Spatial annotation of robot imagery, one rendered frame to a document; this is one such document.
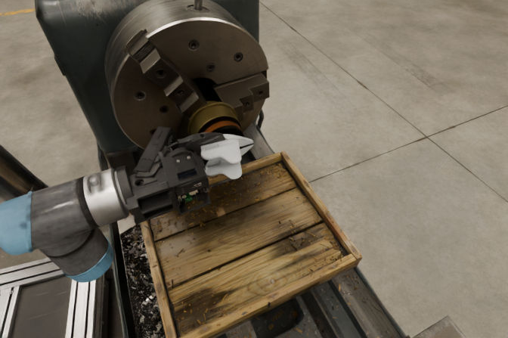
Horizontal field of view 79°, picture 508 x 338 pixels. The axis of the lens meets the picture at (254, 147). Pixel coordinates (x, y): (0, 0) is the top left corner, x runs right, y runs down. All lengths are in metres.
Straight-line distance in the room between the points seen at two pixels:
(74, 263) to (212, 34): 0.42
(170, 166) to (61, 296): 1.10
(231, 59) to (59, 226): 0.39
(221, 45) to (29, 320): 1.25
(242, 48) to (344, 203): 1.36
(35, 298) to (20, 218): 1.08
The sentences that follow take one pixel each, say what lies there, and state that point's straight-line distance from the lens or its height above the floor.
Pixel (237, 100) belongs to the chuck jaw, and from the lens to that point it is 0.58.
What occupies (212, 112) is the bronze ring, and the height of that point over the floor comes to 1.12.
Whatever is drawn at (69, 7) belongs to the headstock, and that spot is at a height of 1.23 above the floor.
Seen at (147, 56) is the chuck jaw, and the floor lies 1.19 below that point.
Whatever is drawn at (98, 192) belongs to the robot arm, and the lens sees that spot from 0.46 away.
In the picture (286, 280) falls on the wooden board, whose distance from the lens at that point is 0.61.
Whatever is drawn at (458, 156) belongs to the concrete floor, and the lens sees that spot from 2.37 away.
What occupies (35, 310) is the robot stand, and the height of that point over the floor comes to 0.21.
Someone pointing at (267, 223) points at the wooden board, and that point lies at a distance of 0.65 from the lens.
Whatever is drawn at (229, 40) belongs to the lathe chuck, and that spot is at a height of 1.19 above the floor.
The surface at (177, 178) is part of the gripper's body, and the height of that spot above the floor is 1.12.
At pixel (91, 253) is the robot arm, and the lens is 0.55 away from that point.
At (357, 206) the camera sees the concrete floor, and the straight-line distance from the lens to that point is 1.83.
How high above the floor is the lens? 1.45
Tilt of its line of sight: 45 degrees down
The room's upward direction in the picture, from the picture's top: straight up
